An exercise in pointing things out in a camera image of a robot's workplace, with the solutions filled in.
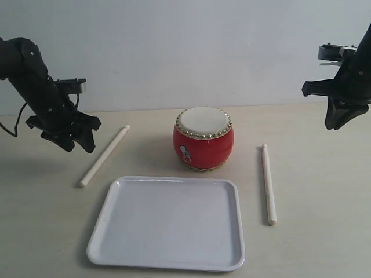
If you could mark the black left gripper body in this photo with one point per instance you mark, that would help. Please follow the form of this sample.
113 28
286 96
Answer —
56 113

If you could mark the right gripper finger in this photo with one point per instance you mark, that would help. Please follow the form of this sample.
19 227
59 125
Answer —
346 112
334 114

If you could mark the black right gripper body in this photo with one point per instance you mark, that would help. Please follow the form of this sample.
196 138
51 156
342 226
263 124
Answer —
350 85

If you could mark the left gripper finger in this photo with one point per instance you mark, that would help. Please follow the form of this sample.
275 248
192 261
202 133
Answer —
62 140
84 137

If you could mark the white drumstick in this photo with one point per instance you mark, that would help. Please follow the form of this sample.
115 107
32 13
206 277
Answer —
269 192
103 157

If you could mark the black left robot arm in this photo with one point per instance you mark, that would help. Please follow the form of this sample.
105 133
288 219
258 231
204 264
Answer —
23 66

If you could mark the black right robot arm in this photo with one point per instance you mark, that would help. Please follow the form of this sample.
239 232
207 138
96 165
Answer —
363 40

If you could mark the small red drum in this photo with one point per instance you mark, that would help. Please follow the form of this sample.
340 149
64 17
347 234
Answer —
203 137

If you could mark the white plastic tray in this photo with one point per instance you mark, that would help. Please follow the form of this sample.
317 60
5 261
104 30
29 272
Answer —
169 223

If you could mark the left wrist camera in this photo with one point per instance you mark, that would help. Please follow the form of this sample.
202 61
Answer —
71 86

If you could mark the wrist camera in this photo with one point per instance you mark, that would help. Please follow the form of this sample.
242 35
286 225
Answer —
331 54
71 86

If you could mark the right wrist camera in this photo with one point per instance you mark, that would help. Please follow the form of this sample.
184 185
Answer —
331 54

